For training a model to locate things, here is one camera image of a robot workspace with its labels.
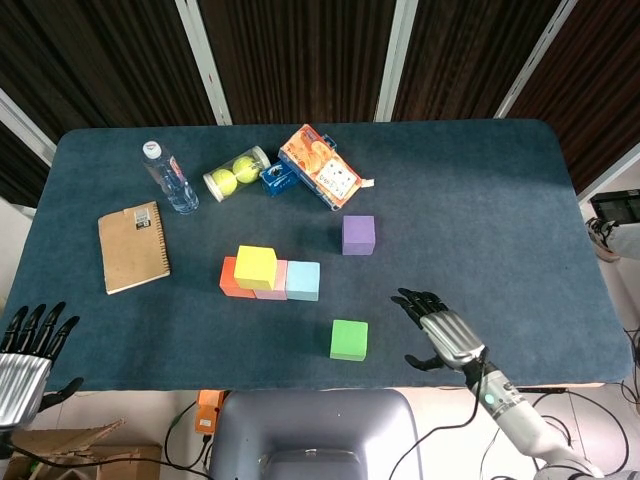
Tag blue Oreo box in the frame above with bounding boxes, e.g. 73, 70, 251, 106
259, 158, 301, 199

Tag dark blue tablecloth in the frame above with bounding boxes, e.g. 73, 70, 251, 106
0, 118, 634, 394

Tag brown spiral notebook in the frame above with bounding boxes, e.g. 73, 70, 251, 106
97, 200, 172, 295

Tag white metal frame post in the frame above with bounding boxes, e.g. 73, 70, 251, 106
174, 0, 232, 126
374, 0, 419, 123
0, 88, 57, 166
494, 0, 584, 119

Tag person's leg grey trousers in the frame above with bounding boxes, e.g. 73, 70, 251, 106
612, 219, 640, 261

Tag purple foam cube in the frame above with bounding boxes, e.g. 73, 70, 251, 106
341, 215, 377, 257

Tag green foam cube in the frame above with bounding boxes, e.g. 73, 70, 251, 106
329, 319, 370, 362

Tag clear plastic water bottle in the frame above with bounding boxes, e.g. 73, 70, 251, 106
141, 140, 200, 216

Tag black box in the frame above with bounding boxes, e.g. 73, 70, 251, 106
589, 188, 640, 224

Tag orange cracker box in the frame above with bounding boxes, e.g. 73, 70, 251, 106
277, 123, 362, 212

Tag grey robot torso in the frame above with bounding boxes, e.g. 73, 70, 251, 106
209, 389, 424, 480

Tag white sneaker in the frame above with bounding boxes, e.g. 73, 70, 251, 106
585, 217, 621, 262

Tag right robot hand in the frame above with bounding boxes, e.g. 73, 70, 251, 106
390, 287, 489, 374

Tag yellow-green tennis ball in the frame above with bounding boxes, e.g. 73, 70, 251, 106
233, 156, 257, 184
210, 168, 238, 196

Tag clear tennis ball tube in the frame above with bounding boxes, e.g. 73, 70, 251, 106
202, 145, 272, 203

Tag orange foam cube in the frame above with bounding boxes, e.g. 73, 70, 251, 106
219, 256, 259, 299

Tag pink foam cube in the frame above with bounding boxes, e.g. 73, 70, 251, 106
253, 259, 290, 301

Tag light blue foam cube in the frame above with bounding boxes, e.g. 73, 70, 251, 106
285, 260, 321, 302

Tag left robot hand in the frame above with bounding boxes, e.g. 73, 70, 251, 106
0, 301, 85, 431

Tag yellow foam cube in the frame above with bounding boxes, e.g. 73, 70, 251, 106
233, 245, 278, 292

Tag black right hand cable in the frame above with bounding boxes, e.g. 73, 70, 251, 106
394, 349, 489, 480

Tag brown cardboard box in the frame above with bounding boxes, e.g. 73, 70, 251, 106
0, 419, 164, 480

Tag black floor cable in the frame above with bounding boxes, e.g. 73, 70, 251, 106
163, 399, 214, 471

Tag orange device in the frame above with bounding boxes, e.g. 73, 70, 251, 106
192, 389, 226, 436

